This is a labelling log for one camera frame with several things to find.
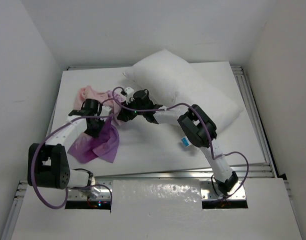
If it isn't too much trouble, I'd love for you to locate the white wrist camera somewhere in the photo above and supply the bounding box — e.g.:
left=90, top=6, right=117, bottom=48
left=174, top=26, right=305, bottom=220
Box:
left=99, top=105, right=113, bottom=118
left=121, top=87, right=135, bottom=103

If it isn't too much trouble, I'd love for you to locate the white pillow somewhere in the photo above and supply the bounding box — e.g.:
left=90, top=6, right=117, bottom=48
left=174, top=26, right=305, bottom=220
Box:
left=122, top=48, right=244, bottom=156

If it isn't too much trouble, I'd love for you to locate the pink purple pillowcase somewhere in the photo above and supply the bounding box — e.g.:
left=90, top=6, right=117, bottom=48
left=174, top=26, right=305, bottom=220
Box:
left=68, top=85, right=125, bottom=164

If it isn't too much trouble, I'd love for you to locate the white front cover board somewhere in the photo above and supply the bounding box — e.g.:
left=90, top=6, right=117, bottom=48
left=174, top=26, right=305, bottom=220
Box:
left=12, top=178, right=301, bottom=240

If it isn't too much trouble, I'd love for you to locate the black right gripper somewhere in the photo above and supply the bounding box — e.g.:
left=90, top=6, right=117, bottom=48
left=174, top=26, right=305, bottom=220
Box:
left=118, top=96, right=146, bottom=121

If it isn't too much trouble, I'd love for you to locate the blue white pillow label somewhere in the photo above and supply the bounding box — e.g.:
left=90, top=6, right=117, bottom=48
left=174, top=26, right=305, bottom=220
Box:
left=181, top=136, right=191, bottom=147

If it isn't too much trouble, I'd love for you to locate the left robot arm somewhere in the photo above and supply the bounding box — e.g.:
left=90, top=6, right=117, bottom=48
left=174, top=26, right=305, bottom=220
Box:
left=28, top=99, right=113, bottom=190

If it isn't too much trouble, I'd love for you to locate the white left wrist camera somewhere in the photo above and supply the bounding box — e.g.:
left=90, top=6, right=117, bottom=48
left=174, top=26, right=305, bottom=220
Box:
left=99, top=105, right=113, bottom=118

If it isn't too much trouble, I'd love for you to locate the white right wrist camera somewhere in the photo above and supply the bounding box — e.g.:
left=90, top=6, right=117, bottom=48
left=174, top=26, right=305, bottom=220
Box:
left=121, top=87, right=135, bottom=103

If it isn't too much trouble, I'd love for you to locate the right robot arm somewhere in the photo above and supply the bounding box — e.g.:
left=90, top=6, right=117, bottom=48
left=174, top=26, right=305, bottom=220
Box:
left=117, top=87, right=238, bottom=198

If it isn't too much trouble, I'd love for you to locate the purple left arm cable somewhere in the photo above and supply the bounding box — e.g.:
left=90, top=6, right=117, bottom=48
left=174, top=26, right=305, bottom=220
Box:
left=28, top=97, right=123, bottom=209

